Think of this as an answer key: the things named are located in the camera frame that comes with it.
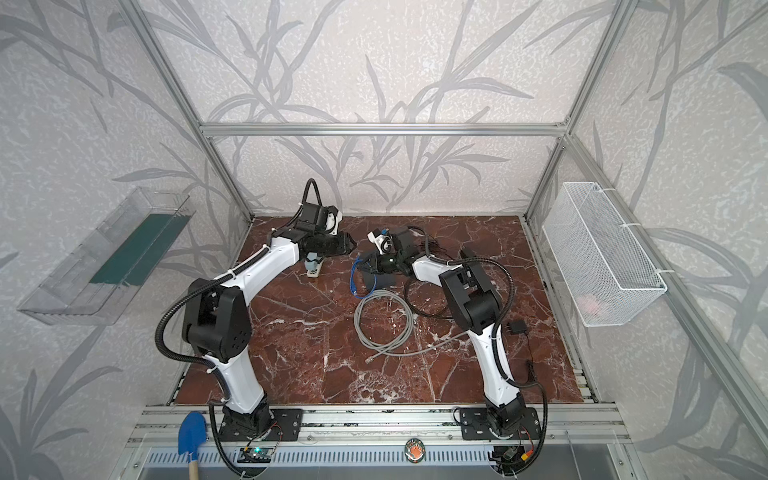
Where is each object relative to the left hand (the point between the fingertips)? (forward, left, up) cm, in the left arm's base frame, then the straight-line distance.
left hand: (355, 235), depth 92 cm
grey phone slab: (-3, +16, -14) cm, 21 cm away
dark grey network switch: (-6, -8, -17) cm, 20 cm away
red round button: (-54, -18, -14) cm, 59 cm away
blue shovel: (-51, +36, -16) cm, 64 cm away
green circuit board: (-55, +20, -18) cm, 61 cm away
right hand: (-3, -1, -8) cm, 9 cm away
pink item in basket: (-25, -62, +5) cm, 67 cm away
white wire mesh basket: (-24, -57, +19) cm, 65 cm away
